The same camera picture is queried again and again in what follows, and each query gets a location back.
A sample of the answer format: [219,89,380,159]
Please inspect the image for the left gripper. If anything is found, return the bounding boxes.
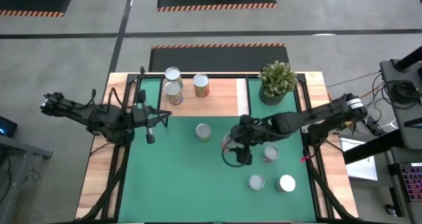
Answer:
[131,89,173,145]

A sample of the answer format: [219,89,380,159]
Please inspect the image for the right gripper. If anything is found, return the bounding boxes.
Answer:
[229,114,262,166]

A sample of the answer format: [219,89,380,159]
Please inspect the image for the blue berries can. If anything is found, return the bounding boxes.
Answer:
[164,81,184,105]

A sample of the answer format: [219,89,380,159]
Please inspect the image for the teal oranges can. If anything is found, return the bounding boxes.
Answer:
[262,144,280,163]

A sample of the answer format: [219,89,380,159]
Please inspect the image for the green oranges can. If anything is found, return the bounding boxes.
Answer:
[195,123,212,144]

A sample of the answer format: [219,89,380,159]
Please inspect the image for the peaches can green label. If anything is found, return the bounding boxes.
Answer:
[164,66,184,88]

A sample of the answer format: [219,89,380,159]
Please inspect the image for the tomatoes can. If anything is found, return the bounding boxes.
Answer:
[248,173,266,191]

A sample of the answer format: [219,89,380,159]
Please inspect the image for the red mixed fruit can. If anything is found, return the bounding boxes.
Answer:
[193,73,210,98]

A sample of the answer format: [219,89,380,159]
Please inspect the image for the plain silver can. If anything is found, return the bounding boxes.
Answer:
[274,174,297,194]

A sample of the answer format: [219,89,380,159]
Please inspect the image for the green table mat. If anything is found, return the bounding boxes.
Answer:
[117,77,318,223]

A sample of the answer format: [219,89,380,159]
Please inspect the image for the potted plant striped pot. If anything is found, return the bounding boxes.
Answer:
[258,59,298,106]

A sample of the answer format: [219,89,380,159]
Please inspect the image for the white paper sheet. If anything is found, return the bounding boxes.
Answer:
[338,136,379,182]

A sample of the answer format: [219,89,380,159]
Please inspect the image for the black metal bar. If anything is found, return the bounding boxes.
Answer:
[342,128,406,165]

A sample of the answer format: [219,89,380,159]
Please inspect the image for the black power strip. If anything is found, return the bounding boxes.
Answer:
[364,113,385,138]

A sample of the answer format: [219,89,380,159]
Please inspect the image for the grey side table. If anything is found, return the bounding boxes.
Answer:
[0,134,54,224]

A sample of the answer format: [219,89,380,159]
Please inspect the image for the black device blue light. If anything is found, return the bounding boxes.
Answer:
[0,115,18,138]

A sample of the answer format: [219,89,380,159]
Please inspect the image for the grey equipment stand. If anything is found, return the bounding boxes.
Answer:
[378,45,422,152]

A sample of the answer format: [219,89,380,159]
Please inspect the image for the backlit keyboard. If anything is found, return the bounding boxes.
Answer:
[398,162,422,204]

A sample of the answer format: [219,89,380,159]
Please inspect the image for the black rig frame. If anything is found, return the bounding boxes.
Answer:
[75,65,362,224]

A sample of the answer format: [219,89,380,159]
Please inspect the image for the orange cable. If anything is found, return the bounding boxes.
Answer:
[325,71,382,89]

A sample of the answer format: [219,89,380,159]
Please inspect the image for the coiled black cable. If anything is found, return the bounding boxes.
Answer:
[382,80,421,110]

